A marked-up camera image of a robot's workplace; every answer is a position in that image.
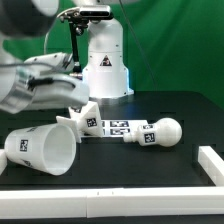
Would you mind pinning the black camera on stand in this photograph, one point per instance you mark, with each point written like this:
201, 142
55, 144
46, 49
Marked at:
96, 12

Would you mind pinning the white lamp base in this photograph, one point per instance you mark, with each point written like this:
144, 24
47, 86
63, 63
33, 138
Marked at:
86, 120

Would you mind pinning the white front rail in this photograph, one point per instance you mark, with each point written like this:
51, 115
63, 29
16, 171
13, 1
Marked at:
115, 202

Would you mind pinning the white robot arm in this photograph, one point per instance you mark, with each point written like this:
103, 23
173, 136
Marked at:
25, 24

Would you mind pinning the white conical lamp shade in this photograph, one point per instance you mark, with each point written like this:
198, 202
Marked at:
48, 148

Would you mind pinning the white right rail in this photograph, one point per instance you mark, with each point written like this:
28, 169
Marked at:
212, 164

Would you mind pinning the marker sheet on table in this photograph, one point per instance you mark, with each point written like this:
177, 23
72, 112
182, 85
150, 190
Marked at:
116, 128

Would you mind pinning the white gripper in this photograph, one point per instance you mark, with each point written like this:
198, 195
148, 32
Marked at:
57, 91

